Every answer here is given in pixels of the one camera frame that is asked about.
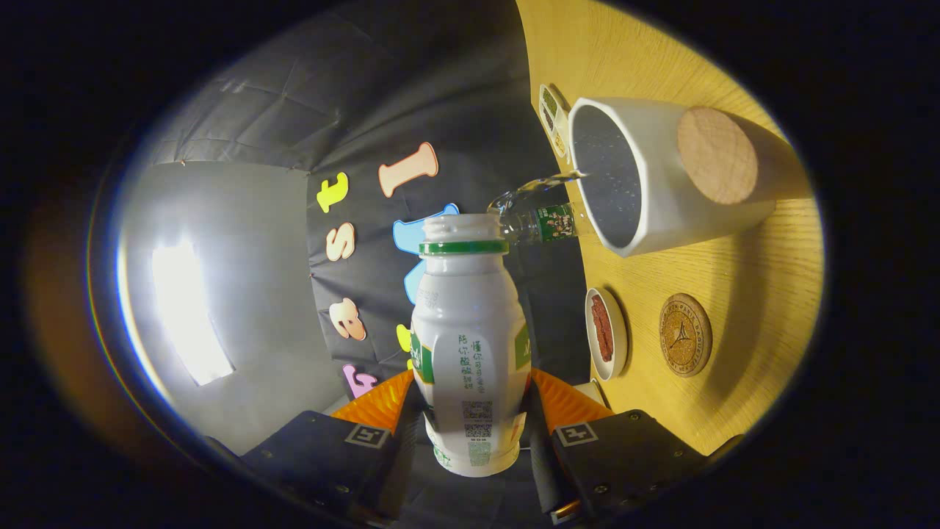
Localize white divided tray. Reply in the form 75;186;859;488
538;83;571;159

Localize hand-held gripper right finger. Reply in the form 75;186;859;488
523;367;711;525

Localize red sausage slices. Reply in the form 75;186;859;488
591;295;615;363

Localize white round plate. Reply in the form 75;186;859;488
585;287;629;382

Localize round cork coaster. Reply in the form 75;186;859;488
659;293;713;378

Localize clear plastic water bottle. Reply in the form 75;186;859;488
488;170;592;247

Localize wooden table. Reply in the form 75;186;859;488
514;0;823;456

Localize black backdrop cloth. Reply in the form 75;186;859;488
143;0;592;529

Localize white juice bottle green label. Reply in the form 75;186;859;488
410;214;532;478

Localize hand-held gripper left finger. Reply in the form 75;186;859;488
241;369;425;526

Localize white cup with cork handle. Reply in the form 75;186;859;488
568;96;812;258

